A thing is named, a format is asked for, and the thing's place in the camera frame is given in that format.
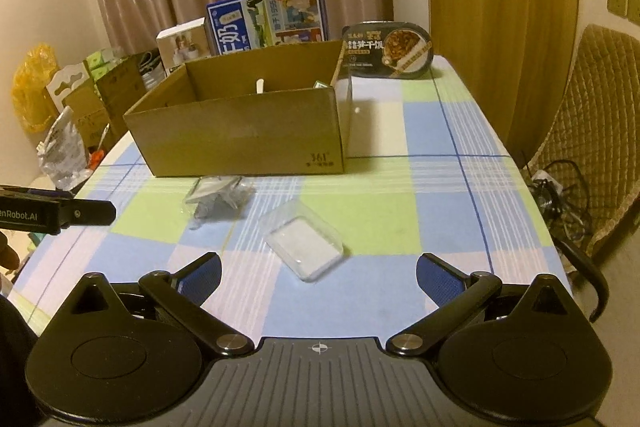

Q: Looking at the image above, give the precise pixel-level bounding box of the clear white box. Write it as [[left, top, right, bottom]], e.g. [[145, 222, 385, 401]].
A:
[[182, 176, 254, 230]]

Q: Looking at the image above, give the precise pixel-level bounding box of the clear plastic lidded case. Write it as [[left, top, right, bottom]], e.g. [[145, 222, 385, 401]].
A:
[[258, 199, 347, 283]]

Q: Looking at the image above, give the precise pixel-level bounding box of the white plastic spoon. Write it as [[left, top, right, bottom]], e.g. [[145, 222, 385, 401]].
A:
[[255, 78, 265, 94]]

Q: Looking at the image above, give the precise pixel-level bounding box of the silver plastic bag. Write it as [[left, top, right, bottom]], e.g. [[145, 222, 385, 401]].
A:
[[37, 107, 92, 192]]

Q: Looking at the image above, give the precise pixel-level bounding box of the checked tablecloth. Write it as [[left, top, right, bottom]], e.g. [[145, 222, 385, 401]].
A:
[[10, 57, 563, 339]]

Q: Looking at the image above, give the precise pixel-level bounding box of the cardboard boxes pile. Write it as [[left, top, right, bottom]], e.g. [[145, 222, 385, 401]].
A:
[[46, 49, 165, 153]]

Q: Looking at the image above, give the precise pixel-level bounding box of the yellow plastic bag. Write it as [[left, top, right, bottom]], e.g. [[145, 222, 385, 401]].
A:
[[11, 43, 60, 134]]

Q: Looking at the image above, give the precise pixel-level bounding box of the quilted brown chair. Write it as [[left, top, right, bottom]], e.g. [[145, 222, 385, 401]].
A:
[[522, 24, 640, 323]]

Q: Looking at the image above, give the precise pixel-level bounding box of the brown cardboard box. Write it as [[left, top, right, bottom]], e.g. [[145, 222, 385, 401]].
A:
[[124, 40, 352, 176]]

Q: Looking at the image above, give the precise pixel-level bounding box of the white beige product box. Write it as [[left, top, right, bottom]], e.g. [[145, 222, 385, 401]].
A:
[[156, 17, 212, 74]]

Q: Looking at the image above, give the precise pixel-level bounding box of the black instant rice bowl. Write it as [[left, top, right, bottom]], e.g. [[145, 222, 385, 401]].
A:
[[342, 20, 434, 79]]

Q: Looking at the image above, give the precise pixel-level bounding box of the blue milk carton box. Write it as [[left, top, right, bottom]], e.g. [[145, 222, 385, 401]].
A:
[[206, 0, 329, 55]]

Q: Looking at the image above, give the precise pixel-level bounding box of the golden curtain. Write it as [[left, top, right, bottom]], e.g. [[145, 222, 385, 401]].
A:
[[430, 0, 578, 164]]

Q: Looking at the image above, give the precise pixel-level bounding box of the wall socket plate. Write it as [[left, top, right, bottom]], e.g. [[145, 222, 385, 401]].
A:
[[606, 0, 640, 26]]

